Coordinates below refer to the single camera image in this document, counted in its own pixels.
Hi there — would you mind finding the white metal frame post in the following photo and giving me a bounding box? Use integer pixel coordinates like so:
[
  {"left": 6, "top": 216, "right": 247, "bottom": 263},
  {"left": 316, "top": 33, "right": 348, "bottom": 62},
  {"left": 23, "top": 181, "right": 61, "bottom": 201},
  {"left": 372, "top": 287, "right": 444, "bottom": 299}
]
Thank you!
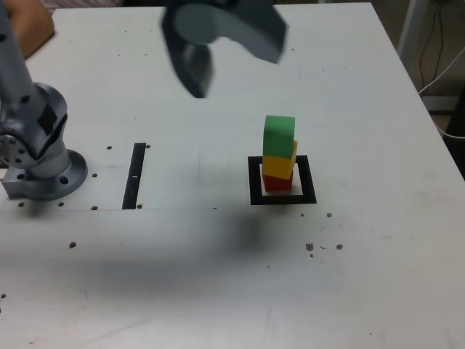
[{"left": 397, "top": 0, "right": 424, "bottom": 55}]

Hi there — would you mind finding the white cable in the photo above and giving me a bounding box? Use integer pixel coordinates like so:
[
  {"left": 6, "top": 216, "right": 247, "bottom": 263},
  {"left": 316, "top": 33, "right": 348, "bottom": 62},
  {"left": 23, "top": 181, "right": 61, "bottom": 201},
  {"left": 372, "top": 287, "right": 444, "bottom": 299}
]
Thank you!
[{"left": 419, "top": 45, "right": 465, "bottom": 140}]

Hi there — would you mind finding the black hanging cable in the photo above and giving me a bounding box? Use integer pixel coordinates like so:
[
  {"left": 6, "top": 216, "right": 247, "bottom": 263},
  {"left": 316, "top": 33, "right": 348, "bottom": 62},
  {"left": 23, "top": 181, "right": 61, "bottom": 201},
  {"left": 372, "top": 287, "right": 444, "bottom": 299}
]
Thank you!
[{"left": 418, "top": 0, "right": 448, "bottom": 88}]

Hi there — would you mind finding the black tape strip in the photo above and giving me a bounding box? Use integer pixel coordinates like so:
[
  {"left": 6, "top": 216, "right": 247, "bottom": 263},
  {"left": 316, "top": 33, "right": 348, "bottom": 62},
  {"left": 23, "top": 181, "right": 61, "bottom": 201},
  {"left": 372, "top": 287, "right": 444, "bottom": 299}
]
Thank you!
[{"left": 121, "top": 143, "right": 147, "bottom": 211}]

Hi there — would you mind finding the black tape square outline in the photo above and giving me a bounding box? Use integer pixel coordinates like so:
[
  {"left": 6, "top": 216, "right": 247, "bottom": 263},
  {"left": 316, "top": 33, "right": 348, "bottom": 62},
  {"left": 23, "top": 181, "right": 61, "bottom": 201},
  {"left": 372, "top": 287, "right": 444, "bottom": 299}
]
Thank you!
[{"left": 247, "top": 155, "right": 318, "bottom": 206}]

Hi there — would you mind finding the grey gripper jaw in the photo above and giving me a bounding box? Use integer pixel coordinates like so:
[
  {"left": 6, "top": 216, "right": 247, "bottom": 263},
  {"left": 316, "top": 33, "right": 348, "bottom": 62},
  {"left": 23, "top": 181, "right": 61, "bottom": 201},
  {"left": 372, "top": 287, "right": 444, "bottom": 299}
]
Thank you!
[
  {"left": 161, "top": 7, "right": 216, "bottom": 100},
  {"left": 173, "top": 0, "right": 289, "bottom": 65}
]

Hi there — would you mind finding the yellow cube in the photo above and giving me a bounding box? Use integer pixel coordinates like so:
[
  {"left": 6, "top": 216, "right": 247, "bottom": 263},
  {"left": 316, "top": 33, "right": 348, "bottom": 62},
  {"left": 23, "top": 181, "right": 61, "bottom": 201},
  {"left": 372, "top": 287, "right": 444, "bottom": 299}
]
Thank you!
[{"left": 262, "top": 140, "right": 299, "bottom": 180}]

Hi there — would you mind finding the green cube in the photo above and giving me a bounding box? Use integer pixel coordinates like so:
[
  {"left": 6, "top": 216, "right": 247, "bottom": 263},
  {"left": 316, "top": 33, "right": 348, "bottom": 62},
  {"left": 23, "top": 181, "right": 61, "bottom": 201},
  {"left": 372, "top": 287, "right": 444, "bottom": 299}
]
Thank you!
[{"left": 262, "top": 115, "right": 296, "bottom": 159}]

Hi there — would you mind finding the red cube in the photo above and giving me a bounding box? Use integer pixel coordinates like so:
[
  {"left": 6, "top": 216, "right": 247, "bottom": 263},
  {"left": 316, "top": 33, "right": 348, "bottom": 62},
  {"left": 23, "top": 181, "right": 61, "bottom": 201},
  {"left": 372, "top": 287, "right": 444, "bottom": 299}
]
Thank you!
[{"left": 262, "top": 173, "right": 294, "bottom": 193}]

